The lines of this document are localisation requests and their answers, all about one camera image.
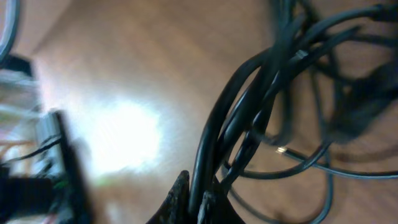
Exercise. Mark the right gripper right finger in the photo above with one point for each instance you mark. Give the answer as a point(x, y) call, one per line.
point(216, 207)

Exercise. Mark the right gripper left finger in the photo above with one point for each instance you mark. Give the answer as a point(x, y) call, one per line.
point(174, 208)

